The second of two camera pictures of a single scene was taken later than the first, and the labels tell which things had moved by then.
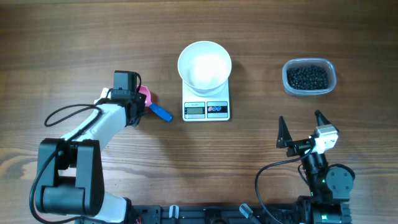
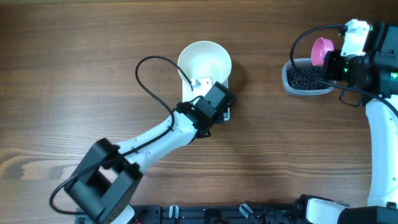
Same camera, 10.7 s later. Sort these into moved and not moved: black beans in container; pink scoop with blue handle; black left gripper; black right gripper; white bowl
Moved: black left gripper; pink scoop with blue handle; black right gripper
Not moved: black beans in container; white bowl
